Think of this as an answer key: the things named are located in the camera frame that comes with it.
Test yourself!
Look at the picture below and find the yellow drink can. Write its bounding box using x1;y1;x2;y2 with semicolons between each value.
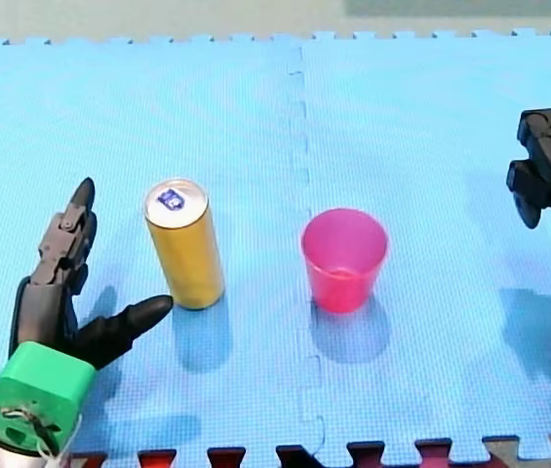
142;177;226;311

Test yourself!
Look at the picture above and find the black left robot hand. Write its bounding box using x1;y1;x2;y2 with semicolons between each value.
8;176;175;371

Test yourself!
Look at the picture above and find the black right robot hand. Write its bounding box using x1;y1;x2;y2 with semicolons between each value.
505;107;551;230

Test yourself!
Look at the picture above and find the pink plastic cup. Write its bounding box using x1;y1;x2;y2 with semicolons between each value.
300;208;389;314

